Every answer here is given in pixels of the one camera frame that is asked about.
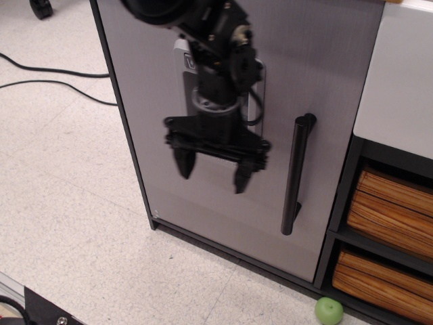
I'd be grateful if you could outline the grey toy fridge door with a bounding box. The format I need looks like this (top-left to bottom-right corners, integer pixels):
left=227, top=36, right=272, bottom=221
left=91, top=1, right=384, bottom=283

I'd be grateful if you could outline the lower wooden striped basket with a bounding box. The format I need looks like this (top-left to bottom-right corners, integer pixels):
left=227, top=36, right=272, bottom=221
left=332, top=250, right=432, bottom=324

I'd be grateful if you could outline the dark grey fridge cabinet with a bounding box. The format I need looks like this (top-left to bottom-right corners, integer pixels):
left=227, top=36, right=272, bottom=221
left=88, top=0, right=433, bottom=325

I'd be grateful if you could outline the upper wooden striped basket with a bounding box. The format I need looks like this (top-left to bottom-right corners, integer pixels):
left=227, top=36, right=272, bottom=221
left=347, top=167, right=432, bottom=262

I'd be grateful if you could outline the black floor cable upper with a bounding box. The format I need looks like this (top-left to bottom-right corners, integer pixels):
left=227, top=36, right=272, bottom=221
left=0, top=52, right=111, bottom=79

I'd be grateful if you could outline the wooden striped basket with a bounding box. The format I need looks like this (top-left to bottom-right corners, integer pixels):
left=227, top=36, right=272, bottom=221
left=332, top=250, right=432, bottom=324
left=347, top=167, right=432, bottom=262

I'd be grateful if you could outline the black floor cable lower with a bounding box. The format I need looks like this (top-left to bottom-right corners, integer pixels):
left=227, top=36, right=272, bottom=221
left=0, top=79, right=118, bottom=106

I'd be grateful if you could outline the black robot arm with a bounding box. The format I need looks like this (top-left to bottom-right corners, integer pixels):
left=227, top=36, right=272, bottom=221
left=122, top=1, right=271, bottom=194

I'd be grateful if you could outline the grey water dispenser panel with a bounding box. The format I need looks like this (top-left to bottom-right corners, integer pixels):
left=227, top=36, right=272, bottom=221
left=174, top=39, right=265, bottom=137

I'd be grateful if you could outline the black caster wheel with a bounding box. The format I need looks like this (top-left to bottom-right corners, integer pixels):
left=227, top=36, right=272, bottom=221
left=29, top=0, right=53, bottom=20

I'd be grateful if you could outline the black floor cable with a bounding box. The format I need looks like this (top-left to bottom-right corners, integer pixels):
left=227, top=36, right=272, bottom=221
left=0, top=79, right=118, bottom=106
left=0, top=52, right=111, bottom=79

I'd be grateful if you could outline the black bar door handle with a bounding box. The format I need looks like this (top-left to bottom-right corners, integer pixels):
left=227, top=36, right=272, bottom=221
left=281, top=113, right=317, bottom=236

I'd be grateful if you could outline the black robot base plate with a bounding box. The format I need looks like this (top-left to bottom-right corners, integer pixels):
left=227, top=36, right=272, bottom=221
left=0, top=286, right=85, bottom=325

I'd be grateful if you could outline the green toy apple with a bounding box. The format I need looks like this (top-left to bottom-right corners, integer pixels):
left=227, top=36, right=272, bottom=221
left=315, top=297, right=344, bottom=325

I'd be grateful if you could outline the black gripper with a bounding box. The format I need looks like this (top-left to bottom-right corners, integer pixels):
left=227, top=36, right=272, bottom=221
left=164, top=89, right=271, bottom=194

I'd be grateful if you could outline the white sink front panel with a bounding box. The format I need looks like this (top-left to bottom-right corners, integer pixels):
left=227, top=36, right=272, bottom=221
left=353, top=1, right=432, bottom=158

